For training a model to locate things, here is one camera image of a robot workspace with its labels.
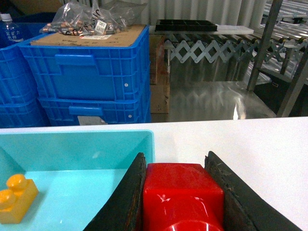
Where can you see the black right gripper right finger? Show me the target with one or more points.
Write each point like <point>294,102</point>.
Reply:
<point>244,209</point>

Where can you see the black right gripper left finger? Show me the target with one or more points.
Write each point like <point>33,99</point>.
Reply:
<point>123,210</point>

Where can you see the red toy block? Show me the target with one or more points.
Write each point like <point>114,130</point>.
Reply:
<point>181,197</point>

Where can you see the yellow toy block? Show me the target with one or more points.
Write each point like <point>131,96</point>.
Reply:
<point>16,200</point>

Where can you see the light blue plastic bin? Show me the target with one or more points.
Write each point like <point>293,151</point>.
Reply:
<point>75,172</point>

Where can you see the blue crate lower right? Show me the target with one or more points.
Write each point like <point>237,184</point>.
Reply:
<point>62,112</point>

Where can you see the blue crate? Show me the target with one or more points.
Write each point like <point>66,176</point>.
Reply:
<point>17,83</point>
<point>62,112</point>
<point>23,115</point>
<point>89,73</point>

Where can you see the blue crate lower left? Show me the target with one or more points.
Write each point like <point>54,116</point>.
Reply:
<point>23,115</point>

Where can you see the blue crate upper right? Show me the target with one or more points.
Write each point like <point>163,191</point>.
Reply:
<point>89,73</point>

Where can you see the blue crate upper left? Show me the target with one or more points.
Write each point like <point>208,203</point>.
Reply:
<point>17,83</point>

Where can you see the expandable roller conveyor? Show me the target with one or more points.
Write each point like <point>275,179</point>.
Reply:
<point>184,47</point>

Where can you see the brown cardboard sheet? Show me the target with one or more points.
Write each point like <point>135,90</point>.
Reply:
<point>122,39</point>

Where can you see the black plastic tray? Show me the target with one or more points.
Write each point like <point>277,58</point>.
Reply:
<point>185,25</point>

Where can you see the plastic bag of batteries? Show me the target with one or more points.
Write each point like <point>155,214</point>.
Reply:
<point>77,19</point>

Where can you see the clear water bottle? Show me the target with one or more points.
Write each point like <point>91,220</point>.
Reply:
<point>10,33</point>

